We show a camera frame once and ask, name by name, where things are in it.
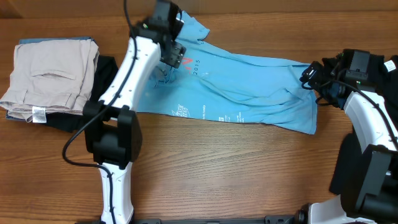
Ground light blue printed t-shirt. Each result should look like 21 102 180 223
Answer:
137 12 317 134

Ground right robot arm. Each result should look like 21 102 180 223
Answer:
291 55 397 223

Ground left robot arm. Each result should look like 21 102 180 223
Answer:
83 19 186 223

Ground black t-shirt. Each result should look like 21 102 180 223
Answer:
322 53 397 195

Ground folded black garment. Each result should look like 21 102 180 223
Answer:
44 55 118 133

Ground folded beige trousers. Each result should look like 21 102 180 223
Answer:
0 39 100 124

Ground folded blue denim garment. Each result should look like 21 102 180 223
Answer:
5 36 97 122

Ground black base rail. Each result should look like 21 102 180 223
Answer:
74 214 299 224

